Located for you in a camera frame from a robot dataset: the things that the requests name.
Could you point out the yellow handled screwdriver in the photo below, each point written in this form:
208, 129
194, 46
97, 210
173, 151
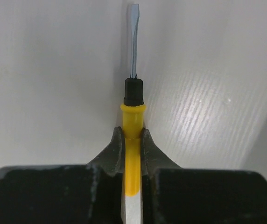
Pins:
133, 109

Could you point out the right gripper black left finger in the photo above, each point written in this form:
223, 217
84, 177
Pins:
89, 193

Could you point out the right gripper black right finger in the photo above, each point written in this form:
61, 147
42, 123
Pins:
171, 194

